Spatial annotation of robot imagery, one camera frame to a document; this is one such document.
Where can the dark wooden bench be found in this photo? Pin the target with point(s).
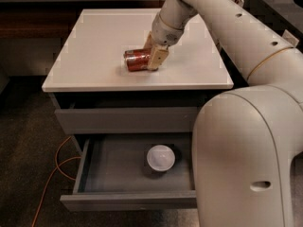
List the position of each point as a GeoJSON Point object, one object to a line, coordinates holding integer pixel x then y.
{"type": "Point", "coordinates": [25, 20]}

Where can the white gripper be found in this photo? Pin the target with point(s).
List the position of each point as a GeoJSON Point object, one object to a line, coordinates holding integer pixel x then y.
{"type": "Point", "coordinates": [166, 33]}

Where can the grey top drawer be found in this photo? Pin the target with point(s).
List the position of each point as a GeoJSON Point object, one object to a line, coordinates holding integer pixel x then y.
{"type": "Point", "coordinates": [147, 112]}

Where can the white bowl in drawer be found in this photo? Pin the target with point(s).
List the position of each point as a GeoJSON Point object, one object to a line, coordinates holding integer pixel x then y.
{"type": "Point", "coordinates": [160, 158]}

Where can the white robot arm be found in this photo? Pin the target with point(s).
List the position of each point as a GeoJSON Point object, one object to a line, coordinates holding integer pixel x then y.
{"type": "Point", "coordinates": [244, 140]}

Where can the grey drawer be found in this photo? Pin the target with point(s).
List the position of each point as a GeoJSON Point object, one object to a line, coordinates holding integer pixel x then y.
{"type": "Point", "coordinates": [147, 112]}
{"type": "Point", "coordinates": [114, 174]}

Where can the grey cabinet with white top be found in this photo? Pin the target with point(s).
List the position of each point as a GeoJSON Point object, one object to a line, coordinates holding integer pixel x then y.
{"type": "Point", "coordinates": [91, 60]}

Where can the black bin cabinet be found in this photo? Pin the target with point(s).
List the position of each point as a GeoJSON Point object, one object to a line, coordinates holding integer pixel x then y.
{"type": "Point", "coordinates": [271, 3]}

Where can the red coke can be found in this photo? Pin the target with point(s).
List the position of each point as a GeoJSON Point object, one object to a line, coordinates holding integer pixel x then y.
{"type": "Point", "coordinates": [137, 60]}

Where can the white square sticker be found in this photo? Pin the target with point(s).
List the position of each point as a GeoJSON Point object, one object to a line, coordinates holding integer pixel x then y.
{"type": "Point", "coordinates": [289, 37]}

